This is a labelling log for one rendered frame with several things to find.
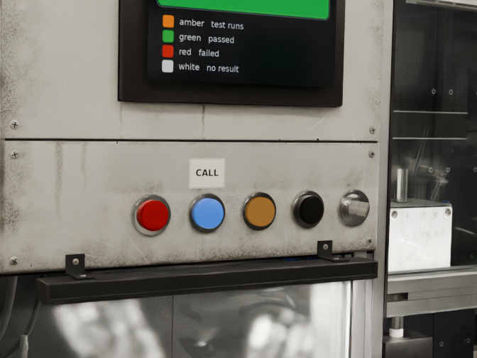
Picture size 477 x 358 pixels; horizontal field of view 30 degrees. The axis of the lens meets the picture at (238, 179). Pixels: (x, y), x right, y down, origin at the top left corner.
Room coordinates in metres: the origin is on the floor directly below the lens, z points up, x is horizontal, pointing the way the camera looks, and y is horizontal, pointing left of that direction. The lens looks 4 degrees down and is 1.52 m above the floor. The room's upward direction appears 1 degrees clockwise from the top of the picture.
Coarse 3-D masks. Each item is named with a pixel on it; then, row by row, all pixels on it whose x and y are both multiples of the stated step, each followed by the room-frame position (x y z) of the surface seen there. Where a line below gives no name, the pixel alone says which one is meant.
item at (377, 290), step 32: (384, 0) 1.00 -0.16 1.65; (384, 32) 1.01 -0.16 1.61; (384, 64) 1.01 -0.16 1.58; (384, 96) 1.01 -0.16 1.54; (384, 128) 1.01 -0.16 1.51; (384, 160) 1.01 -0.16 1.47; (384, 192) 1.01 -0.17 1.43; (384, 224) 1.01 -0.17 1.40; (384, 256) 1.01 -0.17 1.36; (352, 320) 0.99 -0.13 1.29; (352, 352) 0.99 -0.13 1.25
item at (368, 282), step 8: (368, 256) 1.00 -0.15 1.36; (368, 280) 1.00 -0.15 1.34; (368, 288) 1.00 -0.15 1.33; (368, 296) 1.00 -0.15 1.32; (368, 304) 1.00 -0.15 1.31; (368, 312) 1.00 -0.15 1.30; (368, 320) 1.00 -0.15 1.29; (368, 328) 1.00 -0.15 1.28; (368, 336) 1.00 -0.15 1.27; (368, 344) 1.00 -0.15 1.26; (368, 352) 1.00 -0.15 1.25
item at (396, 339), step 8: (392, 320) 1.28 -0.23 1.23; (400, 320) 1.27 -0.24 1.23; (392, 328) 1.28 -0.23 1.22; (400, 328) 1.27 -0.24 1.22; (384, 336) 1.27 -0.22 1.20; (392, 336) 1.28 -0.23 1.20; (400, 336) 1.28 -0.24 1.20; (408, 336) 1.28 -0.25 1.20; (416, 336) 1.28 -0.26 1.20; (424, 336) 1.28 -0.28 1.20; (384, 344) 1.24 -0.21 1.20; (392, 344) 1.24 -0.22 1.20; (400, 344) 1.25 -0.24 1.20; (408, 344) 1.26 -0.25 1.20; (416, 344) 1.26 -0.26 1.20; (424, 344) 1.27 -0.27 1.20; (384, 352) 1.24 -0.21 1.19; (392, 352) 1.24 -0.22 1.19; (400, 352) 1.25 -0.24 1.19; (408, 352) 1.26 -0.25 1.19; (416, 352) 1.26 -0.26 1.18; (424, 352) 1.27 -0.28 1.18
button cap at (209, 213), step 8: (208, 200) 0.88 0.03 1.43; (200, 208) 0.88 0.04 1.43; (208, 208) 0.88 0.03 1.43; (216, 208) 0.89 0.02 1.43; (200, 216) 0.88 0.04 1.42; (208, 216) 0.88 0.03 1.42; (216, 216) 0.89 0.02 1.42; (200, 224) 0.88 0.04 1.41; (208, 224) 0.88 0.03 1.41; (216, 224) 0.89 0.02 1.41
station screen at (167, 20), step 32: (160, 32) 0.84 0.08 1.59; (192, 32) 0.86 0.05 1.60; (224, 32) 0.87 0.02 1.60; (256, 32) 0.89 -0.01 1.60; (288, 32) 0.91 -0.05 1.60; (320, 32) 0.93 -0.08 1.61; (160, 64) 0.84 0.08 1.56; (192, 64) 0.86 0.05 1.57; (224, 64) 0.87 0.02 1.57; (256, 64) 0.89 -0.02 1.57; (288, 64) 0.91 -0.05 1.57; (320, 64) 0.93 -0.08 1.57
